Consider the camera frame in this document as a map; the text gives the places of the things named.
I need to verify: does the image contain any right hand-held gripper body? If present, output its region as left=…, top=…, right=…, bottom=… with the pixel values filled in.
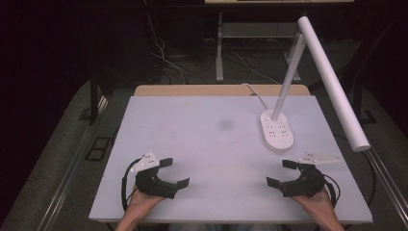
left=278, top=150, right=343, bottom=198

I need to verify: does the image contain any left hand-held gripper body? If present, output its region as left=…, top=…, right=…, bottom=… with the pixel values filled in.
left=129, top=150, right=178, bottom=200

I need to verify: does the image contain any person's left hand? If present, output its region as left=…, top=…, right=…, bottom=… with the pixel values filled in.
left=123, top=188, right=166, bottom=222

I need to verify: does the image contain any person's right hand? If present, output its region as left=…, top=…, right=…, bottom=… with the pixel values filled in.
left=290, top=189, right=336, bottom=221

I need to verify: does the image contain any white desk lamp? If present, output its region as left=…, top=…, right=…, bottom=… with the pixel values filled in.
left=259, top=15, right=371, bottom=153

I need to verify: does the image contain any black metal stand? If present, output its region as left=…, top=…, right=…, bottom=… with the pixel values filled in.
left=89, top=75, right=107, bottom=126

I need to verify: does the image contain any grey metal stand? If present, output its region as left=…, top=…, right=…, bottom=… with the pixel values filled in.
left=215, top=11, right=304, bottom=84

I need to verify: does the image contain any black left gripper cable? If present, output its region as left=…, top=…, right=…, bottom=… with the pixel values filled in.
left=120, top=158, right=142, bottom=213

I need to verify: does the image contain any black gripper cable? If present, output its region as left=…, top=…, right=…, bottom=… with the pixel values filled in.
left=321, top=172, right=342, bottom=208
left=120, top=158, right=142, bottom=213

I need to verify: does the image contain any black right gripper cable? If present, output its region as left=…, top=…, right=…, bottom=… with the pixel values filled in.
left=321, top=172, right=342, bottom=208

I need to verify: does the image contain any black floor frame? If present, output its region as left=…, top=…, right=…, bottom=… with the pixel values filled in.
left=85, top=136, right=113, bottom=162

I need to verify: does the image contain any white lamp cable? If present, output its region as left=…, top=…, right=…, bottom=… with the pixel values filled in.
left=241, top=82, right=269, bottom=111

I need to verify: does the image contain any aluminium floor rail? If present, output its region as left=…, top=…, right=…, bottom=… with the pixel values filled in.
left=364, top=148, right=408, bottom=222
left=37, top=124, right=97, bottom=231

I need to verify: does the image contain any thin white floor cable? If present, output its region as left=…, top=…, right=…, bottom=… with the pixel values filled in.
left=230, top=51, right=282, bottom=85

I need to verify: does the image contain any long white floor cable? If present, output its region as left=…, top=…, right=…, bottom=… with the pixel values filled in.
left=145, top=11, right=189, bottom=85

